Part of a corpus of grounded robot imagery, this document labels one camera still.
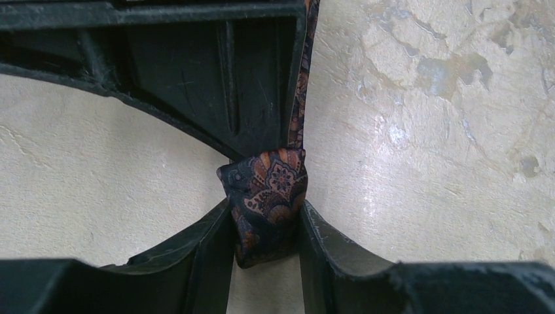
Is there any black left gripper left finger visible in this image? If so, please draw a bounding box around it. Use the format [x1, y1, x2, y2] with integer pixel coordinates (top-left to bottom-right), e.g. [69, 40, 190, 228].
[1, 200, 235, 313]

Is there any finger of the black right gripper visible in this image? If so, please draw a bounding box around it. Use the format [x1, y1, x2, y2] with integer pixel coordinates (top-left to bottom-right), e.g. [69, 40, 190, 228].
[1, 1, 308, 160]

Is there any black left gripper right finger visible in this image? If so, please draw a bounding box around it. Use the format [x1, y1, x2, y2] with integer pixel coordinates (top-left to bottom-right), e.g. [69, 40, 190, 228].
[299, 202, 554, 313]

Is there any brown patterned necktie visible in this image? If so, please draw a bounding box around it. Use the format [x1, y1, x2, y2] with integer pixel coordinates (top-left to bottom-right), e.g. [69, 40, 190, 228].
[217, 1, 319, 269]

